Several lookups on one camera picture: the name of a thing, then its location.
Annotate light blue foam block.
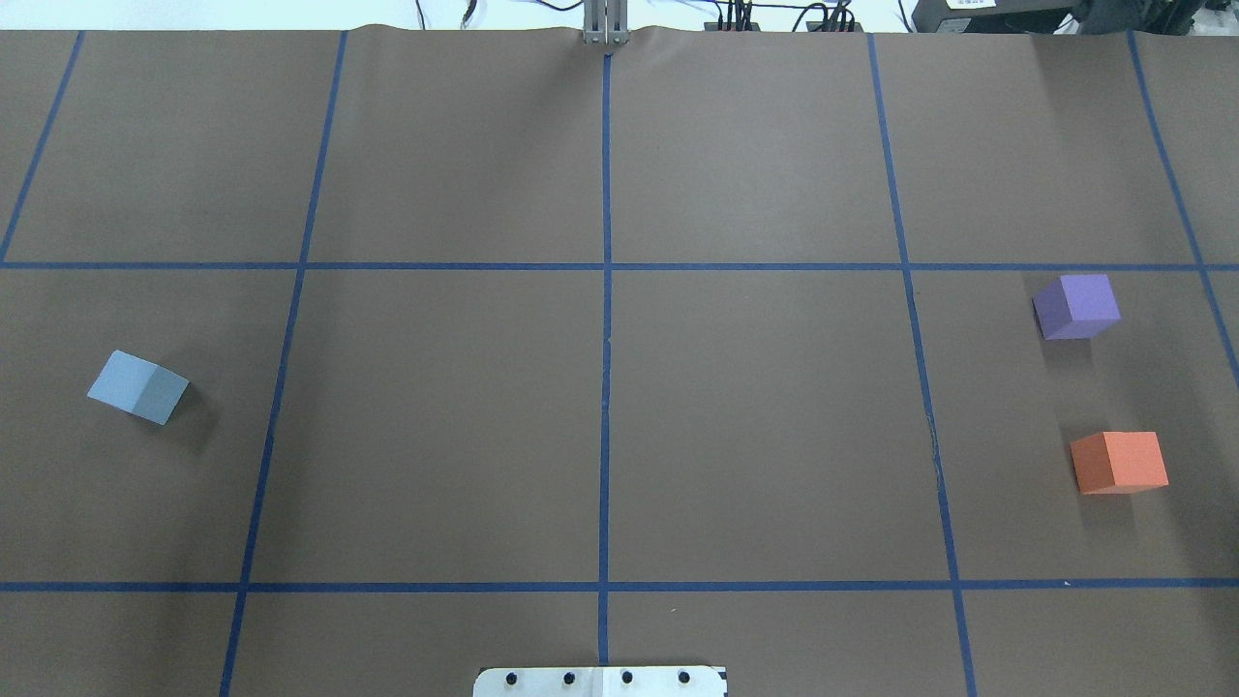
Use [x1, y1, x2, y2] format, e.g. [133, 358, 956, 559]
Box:
[87, 349, 190, 425]

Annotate purple foam block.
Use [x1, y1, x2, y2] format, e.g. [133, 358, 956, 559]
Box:
[1032, 274, 1121, 340]

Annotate orange foam block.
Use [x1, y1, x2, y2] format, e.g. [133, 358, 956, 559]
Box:
[1068, 431, 1170, 496]

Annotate brown paper table cover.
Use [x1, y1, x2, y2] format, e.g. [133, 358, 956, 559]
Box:
[2, 26, 1237, 696]

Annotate black device on back edge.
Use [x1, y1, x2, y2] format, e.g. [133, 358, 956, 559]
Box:
[904, 1, 1237, 36]

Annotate grey aluminium camera post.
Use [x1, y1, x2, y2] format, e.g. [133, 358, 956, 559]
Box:
[584, 0, 631, 45]

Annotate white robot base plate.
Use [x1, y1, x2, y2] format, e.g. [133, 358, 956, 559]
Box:
[472, 665, 729, 696]

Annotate black cable connectors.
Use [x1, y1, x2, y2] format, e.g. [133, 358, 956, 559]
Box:
[703, 1, 864, 33]

